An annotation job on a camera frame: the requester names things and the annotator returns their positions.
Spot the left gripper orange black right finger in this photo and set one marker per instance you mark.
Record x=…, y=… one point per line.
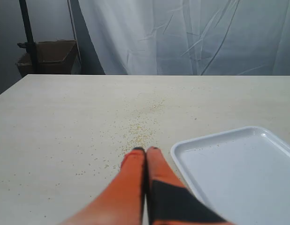
x=170, y=202

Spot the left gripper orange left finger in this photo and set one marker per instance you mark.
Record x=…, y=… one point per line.
x=122, y=201

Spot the white plastic tray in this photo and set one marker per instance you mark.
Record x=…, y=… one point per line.
x=242, y=174

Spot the brown cardboard box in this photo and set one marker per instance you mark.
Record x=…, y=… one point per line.
x=54, y=57

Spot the white backdrop cloth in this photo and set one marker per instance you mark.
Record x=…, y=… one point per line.
x=183, y=37

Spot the black stand pole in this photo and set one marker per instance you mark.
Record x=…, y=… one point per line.
x=29, y=45

